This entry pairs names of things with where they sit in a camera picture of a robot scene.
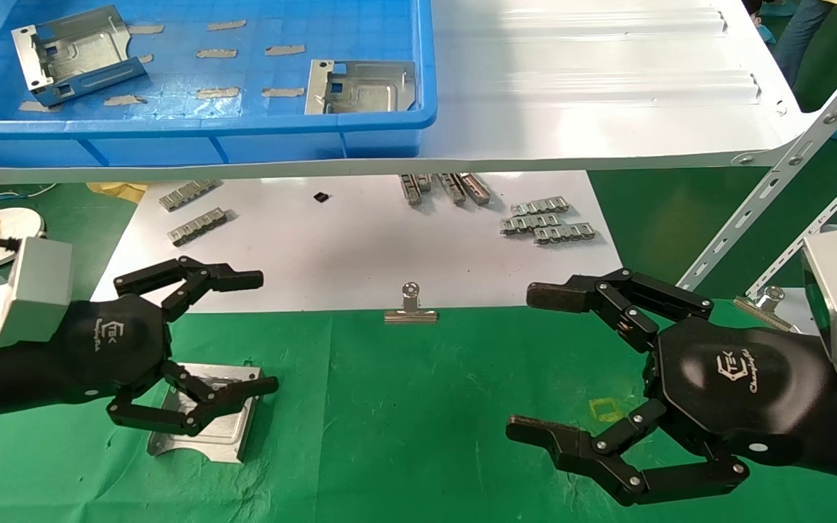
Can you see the white lamp stand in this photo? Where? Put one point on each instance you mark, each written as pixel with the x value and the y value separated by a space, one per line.
pixel 20 221

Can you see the green table cloth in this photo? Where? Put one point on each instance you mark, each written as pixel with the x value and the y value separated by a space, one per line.
pixel 426 436

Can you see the yellow plastic bag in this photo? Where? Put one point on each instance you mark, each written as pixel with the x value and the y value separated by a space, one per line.
pixel 120 190

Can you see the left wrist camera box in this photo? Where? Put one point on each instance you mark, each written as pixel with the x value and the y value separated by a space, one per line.
pixel 33 290

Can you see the person in blue jeans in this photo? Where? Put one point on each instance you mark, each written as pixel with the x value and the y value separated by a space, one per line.
pixel 803 36

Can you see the silver binder clip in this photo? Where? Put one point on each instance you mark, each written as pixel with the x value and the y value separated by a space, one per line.
pixel 411 314
pixel 767 309

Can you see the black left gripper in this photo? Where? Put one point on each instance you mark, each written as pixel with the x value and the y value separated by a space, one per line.
pixel 110 349

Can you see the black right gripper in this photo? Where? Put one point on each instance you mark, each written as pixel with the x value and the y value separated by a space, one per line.
pixel 738 392

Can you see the sheet metal bracket part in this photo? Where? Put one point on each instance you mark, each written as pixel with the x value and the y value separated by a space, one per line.
pixel 224 430
pixel 368 91
pixel 77 54

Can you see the white metal shelf board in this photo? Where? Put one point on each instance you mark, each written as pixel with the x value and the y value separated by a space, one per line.
pixel 571 109

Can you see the blue plastic bin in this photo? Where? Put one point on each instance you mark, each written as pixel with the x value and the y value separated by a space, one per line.
pixel 171 149

